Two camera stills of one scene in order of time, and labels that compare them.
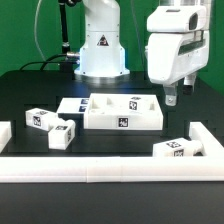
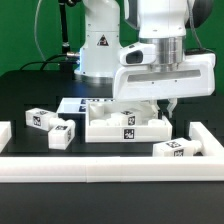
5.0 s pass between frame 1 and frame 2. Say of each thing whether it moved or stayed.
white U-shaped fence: stayed
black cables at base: stayed
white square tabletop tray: moved
